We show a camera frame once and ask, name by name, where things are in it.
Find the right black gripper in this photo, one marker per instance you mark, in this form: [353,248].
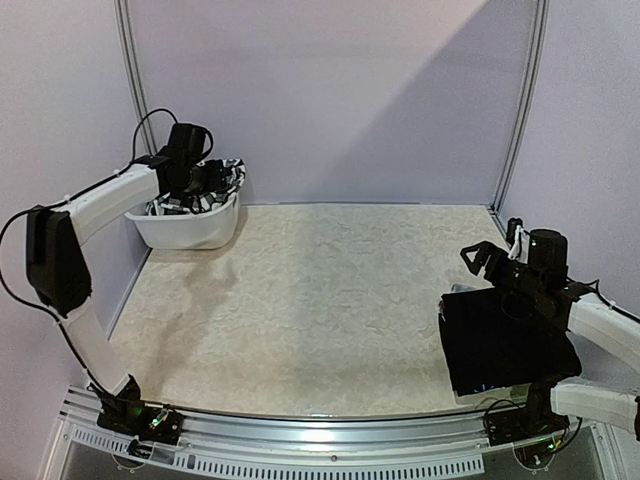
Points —
[493,261]

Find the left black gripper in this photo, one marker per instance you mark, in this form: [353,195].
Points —
[217,173]

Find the black white plaid shirt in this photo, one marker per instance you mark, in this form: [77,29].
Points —
[167,204]

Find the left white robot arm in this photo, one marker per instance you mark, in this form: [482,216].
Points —
[57,270]

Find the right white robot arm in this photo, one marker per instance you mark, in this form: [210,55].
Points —
[615,330]

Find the white laundry basket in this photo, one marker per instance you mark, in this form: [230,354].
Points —
[207,231]

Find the folded black garment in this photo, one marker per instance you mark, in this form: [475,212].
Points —
[491,344]

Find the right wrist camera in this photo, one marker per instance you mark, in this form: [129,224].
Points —
[517,238]

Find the left aluminium corner post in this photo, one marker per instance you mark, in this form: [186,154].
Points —
[130,57]

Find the aluminium corner post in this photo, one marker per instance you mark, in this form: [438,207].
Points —
[130,57]
[528,85]

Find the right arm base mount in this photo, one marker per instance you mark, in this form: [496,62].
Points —
[506,422]

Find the aluminium front rail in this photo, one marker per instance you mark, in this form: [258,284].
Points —
[226,446]

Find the right aluminium corner post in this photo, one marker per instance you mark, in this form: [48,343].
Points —
[528,85]

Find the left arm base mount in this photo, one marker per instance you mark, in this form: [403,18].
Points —
[136,418]

